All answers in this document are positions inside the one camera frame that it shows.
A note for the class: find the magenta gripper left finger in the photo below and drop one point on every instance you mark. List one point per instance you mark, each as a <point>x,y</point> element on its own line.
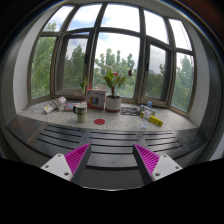
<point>70,166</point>

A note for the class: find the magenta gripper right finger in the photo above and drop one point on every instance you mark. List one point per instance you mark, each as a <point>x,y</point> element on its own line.
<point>152,166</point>

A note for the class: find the clear plastic water bottle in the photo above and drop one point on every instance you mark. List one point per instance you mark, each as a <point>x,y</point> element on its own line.
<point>147,110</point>

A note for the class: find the yellow box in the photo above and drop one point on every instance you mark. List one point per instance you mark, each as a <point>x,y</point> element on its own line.
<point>153,119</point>

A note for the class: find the red round coaster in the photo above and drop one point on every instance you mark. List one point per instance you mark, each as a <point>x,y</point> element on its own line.
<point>99,121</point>

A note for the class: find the flat colourful packet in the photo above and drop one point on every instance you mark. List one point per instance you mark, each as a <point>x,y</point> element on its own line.
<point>69,107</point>

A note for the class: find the black booklet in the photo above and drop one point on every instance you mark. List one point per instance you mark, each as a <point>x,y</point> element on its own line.
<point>129,111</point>

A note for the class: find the red and white box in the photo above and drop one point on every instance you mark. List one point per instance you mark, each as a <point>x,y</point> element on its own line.
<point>95,98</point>

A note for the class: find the white pot with green plant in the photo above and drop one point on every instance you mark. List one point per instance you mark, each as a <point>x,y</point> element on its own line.
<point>113,102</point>

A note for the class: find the small green plant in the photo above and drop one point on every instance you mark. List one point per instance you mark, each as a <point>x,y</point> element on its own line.
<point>83,85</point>

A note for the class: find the white mug with black handle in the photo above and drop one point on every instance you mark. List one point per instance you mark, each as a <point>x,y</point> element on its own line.
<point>81,111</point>

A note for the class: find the window frame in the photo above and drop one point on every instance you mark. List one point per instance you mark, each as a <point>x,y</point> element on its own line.
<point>152,50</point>

